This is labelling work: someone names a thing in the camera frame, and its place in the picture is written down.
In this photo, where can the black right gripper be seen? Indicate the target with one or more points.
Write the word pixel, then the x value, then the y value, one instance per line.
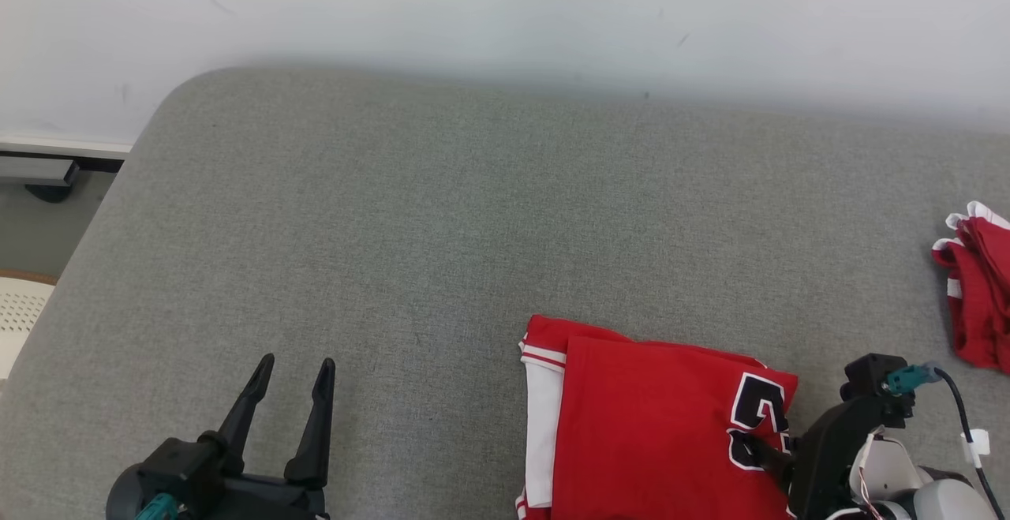
pixel 824 457

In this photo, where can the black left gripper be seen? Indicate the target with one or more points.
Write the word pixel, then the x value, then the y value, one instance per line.
pixel 268 500

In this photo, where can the red jersey with black lettering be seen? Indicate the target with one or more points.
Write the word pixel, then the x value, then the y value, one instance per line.
pixel 647 425

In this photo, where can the red shorts with white trim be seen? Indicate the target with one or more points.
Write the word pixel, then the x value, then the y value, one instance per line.
pixel 982 299

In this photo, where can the white perforated laundry basket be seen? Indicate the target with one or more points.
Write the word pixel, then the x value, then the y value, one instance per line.
pixel 17 315

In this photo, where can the white baseboard strip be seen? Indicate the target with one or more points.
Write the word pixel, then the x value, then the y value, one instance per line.
pixel 63 146

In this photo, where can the grey metal bar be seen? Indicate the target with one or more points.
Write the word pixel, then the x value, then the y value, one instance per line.
pixel 35 169

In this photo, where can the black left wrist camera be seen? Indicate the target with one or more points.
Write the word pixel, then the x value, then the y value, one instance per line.
pixel 177 465

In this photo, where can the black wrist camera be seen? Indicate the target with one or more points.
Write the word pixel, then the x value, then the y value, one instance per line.
pixel 868 374
pixel 177 465

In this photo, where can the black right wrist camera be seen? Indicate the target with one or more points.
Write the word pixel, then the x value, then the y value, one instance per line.
pixel 868 374

